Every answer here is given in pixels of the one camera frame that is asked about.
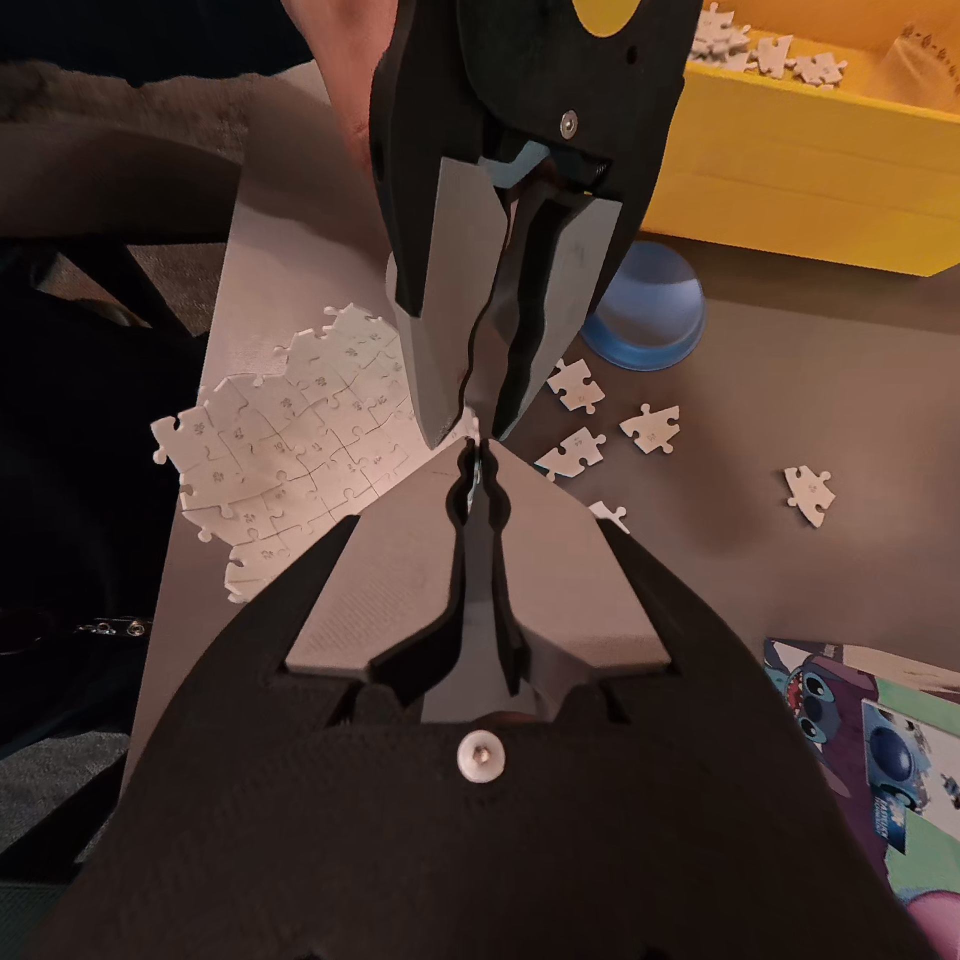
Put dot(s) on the pile of loose puzzle pieces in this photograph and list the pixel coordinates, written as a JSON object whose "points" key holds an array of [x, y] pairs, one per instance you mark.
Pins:
{"points": [[720, 37]]}

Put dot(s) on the cartoon printed puzzle box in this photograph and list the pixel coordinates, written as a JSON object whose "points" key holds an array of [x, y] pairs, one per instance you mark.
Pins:
{"points": [[840, 712]]}

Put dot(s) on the blue plastic bowl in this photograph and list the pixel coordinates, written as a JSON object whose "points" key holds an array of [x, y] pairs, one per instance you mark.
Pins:
{"points": [[652, 300]]}

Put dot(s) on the clear plastic bag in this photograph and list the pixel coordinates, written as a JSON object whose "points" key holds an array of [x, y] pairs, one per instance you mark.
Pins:
{"points": [[926, 60]]}

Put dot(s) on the yellow board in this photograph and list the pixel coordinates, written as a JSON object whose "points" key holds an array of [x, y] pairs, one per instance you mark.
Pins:
{"points": [[787, 165]]}

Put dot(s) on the white puzzle piece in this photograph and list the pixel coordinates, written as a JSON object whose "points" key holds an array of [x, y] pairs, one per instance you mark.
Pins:
{"points": [[607, 514], [576, 386], [808, 491], [473, 480], [570, 454], [651, 431]]}

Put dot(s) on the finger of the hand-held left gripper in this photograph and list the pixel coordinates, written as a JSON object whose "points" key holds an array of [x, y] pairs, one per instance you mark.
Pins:
{"points": [[570, 285], [450, 285]]}

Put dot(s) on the partly built puzzle ball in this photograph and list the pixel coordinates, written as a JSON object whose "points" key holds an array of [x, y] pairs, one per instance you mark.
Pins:
{"points": [[285, 450]]}

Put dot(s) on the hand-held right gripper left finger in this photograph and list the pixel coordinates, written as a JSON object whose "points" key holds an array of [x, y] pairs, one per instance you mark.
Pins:
{"points": [[382, 585]]}

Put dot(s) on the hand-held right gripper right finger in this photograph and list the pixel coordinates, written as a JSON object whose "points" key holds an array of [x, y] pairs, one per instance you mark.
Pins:
{"points": [[570, 585]]}

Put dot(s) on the person's left hand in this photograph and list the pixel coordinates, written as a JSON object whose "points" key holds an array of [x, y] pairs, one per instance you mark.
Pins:
{"points": [[345, 60]]}

